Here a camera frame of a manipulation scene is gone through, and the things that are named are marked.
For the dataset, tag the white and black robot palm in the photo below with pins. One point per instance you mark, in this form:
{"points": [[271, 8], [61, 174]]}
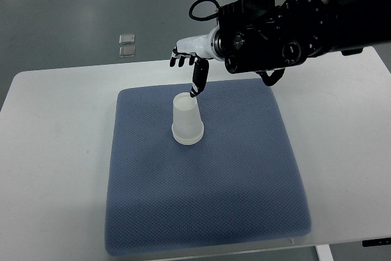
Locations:
{"points": [[196, 46]]}

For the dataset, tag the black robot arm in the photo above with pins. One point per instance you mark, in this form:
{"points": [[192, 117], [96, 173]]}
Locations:
{"points": [[262, 37]]}

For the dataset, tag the blue textured cushion mat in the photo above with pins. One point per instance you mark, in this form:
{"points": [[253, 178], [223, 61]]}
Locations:
{"points": [[239, 183]]}

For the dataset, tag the upper metal floor plate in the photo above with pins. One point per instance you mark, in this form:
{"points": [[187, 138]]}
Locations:
{"points": [[125, 39]]}

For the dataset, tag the white paper cup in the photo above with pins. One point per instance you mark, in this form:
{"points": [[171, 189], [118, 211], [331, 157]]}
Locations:
{"points": [[191, 141], [186, 119]]}

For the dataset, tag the white table leg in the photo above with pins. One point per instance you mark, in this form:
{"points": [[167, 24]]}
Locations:
{"points": [[324, 253]]}

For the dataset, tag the white paper cup on mat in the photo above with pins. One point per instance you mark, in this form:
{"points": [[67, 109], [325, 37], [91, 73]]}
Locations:
{"points": [[191, 141]]}

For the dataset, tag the black table control panel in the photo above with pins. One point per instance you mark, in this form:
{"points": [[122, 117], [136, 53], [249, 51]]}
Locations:
{"points": [[376, 242]]}

